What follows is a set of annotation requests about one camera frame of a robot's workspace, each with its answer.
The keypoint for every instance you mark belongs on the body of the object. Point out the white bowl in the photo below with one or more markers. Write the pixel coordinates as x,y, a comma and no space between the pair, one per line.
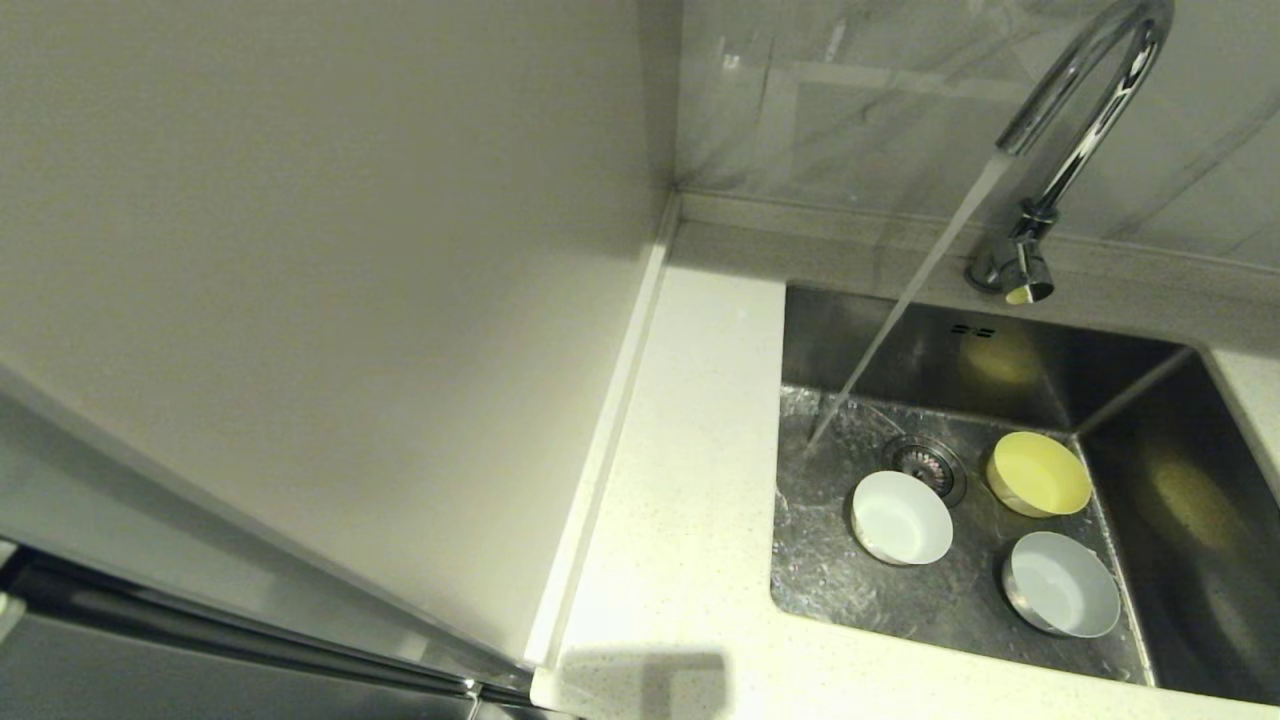
902,520

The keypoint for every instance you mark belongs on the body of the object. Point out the yellow bowl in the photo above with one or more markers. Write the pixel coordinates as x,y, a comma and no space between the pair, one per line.
1042,472

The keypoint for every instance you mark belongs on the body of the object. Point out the pale blue bowl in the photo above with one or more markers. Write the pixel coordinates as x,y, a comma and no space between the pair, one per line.
1062,590

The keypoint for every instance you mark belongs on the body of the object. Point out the chrome gooseneck faucet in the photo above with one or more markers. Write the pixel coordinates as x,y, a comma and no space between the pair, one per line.
1080,130

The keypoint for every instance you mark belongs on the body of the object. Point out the stainless steel sink basin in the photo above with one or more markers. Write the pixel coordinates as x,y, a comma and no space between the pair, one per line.
830,340

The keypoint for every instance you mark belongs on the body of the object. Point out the round metal drain strainer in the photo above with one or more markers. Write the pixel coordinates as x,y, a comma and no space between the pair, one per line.
922,455

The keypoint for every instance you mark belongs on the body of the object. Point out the running water stream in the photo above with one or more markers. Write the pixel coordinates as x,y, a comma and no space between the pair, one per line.
928,265

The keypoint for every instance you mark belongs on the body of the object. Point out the white cabinet side panel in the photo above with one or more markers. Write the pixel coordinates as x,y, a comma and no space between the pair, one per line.
300,250

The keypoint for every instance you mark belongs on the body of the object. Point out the stainless steel appliance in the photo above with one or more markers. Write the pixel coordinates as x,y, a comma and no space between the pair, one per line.
150,680

